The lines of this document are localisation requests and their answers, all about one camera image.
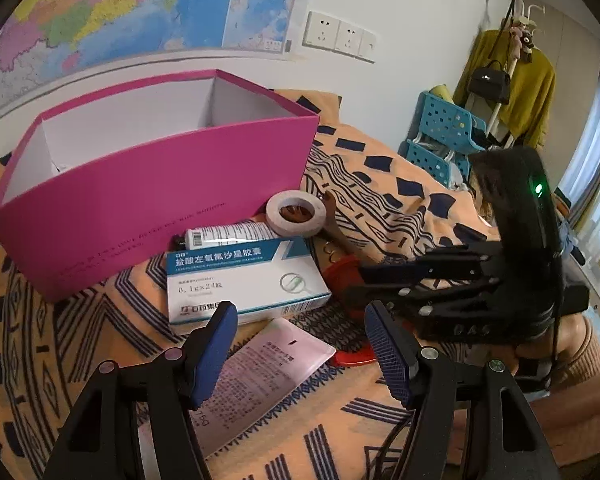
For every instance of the white wall switch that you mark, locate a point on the white wall switch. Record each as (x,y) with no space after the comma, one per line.
(368,46)

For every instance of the white ointment tube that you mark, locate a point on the white ointment tube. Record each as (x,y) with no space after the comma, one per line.
(225,234)

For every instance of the person's right forearm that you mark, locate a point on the person's right forearm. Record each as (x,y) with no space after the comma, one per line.
(580,365)

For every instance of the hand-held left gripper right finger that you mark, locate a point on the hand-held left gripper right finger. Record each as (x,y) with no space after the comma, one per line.
(387,352)

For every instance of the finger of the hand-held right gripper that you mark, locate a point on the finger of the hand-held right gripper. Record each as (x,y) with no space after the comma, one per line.
(430,302)
(430,266)

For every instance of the blue plastic shelf rack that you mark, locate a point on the blue plastic shelf rack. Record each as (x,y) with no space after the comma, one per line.
(445,121)

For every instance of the small plush toy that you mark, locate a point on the small plush toy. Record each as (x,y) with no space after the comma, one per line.
(522,40)

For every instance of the black handbag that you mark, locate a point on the black handbag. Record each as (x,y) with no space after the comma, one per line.
(490,82)

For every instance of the white wall socket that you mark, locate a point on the white wall socket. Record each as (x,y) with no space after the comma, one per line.
(350,38)
(321,30)

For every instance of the colourful wall map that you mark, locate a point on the colourful wall map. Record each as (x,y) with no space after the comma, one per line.
(105,10)

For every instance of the white coat rack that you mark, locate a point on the white coat rack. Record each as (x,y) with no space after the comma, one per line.
(500,105)

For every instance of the pink cardboard box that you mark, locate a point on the pink cardboard box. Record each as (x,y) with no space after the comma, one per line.
(155,200)

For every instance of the orange patterned blanket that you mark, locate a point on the orange patterned blanket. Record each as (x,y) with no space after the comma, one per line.
(380,200)

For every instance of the white and blue medicine box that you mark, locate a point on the white and blue medicine box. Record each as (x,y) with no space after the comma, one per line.
(230,272)

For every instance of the yellow coat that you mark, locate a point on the yellow coat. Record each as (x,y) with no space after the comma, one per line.
(535,90)

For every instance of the pink sachet packet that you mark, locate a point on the pink sachet packet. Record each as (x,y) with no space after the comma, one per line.
(275,360)

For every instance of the white window curtain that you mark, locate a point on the white window curtain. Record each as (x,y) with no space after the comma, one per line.
(595,135)

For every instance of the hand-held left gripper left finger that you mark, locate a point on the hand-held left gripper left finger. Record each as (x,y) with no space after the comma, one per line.
(216,350)

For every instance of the red round object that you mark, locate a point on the red round object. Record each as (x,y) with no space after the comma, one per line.
(342,272)

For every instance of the white tape roll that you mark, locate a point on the white tape roll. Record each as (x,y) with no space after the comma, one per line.
(280,221)

